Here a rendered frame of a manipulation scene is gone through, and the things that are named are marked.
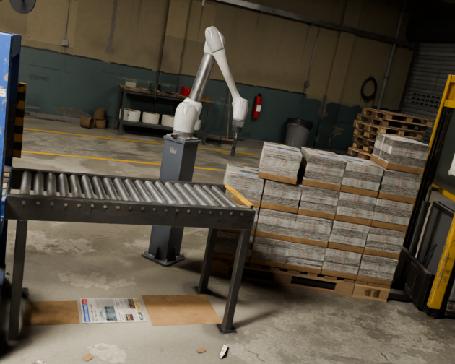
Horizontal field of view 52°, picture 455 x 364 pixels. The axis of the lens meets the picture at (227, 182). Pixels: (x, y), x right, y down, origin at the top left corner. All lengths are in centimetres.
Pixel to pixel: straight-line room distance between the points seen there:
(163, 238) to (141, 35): 663
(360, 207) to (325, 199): 28
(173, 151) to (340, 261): 156
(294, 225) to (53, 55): 699
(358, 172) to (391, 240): 62
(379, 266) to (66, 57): 738
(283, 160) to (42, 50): 693
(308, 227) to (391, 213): 65
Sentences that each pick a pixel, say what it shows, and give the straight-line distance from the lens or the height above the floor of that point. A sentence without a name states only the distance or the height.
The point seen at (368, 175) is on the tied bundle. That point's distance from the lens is 369.
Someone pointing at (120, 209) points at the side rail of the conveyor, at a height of 76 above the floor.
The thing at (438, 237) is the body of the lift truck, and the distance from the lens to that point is 434.
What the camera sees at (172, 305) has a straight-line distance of 326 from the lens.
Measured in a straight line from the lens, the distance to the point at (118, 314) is 308.
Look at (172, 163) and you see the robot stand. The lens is 361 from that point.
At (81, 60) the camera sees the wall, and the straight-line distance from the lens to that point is 975.
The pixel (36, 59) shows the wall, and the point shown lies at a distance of 973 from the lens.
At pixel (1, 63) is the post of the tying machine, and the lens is 218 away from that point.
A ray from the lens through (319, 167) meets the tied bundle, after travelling 359.
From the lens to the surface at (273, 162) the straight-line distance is 351.
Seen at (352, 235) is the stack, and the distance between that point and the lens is 380.
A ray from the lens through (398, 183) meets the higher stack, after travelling 378.
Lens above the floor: 157
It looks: 13 degrees down
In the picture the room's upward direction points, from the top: 10 degrees clockwise
